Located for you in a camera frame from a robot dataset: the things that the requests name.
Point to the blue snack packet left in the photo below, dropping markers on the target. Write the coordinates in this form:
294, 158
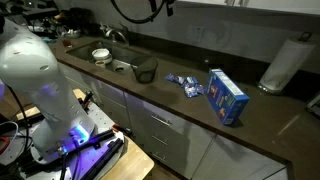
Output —
174, 78

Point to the black wire mesh basket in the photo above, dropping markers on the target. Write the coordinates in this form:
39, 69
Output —
144, 68

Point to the wooden robot cart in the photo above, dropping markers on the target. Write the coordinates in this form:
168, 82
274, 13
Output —
112, 157

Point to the stainless steel sink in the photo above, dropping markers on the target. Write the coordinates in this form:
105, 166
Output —
117, 58

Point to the white wall outlet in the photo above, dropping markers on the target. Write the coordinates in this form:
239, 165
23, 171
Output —
195, 33

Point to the blue cereal box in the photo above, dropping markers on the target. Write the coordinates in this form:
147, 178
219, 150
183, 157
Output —
226, 98

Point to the white bowls in sink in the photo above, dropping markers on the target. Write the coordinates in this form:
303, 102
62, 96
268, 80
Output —
102, 57

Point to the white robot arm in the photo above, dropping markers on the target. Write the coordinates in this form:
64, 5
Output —
28, 65

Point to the blue snack packet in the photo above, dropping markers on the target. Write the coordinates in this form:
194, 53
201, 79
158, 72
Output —
174, 78
192, 88

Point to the chrome sink faucet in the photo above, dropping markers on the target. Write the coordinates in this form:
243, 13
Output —
113, 33

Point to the grey lower cabinet drawers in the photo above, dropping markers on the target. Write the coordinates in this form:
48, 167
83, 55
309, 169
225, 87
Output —
188, 149

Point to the white paper towel roll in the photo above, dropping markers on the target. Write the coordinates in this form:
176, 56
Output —
291, 56

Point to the blue snack packet right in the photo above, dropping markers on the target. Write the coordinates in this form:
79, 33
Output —
192, 88

